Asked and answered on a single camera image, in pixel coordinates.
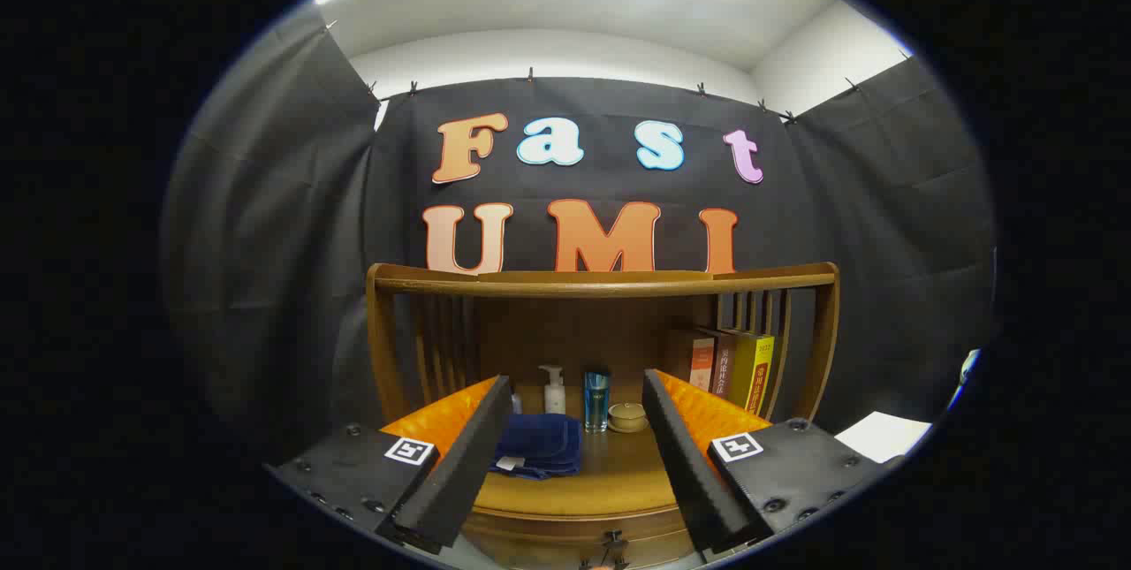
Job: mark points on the folded blue towel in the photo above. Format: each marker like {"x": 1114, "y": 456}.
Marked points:
{"x": 543, "y": 442}

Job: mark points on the orange and white book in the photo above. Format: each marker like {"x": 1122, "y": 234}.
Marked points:
{"x": 702, "y": 367}

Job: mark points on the blue translucent bottle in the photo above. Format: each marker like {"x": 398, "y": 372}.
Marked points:
{"x": 596, "y": 402}

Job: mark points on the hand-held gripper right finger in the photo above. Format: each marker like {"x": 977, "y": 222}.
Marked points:
{"x": 680, "y": 455}

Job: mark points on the brown book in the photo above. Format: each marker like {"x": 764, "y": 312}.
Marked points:
{"x": 724, "y": 367}

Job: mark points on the wooden cabinet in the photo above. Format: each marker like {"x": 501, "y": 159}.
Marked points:
{"x": 601, "y": 284}

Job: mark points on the wooden drawer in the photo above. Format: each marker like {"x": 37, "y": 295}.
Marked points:
{"x": 548, "y": 535}

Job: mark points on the black backdrop cloth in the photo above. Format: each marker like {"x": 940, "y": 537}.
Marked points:
{"x": 265, "y": 243}

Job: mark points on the cream lidded ceramic pot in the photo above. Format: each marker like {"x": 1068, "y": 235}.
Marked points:
{"x": 627, "y": 416}

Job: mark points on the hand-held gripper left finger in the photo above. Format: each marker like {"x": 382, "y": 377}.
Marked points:
{"x": 468, "y": 455}

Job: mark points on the white pump bottle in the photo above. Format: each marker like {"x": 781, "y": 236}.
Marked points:
{"x": 555, "y": 398}

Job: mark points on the yellow book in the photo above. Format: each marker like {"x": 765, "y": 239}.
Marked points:
{"x": 755, "y": 371}

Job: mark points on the white side unit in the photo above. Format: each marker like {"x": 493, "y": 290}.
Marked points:
{"x": 884, "y": 436}

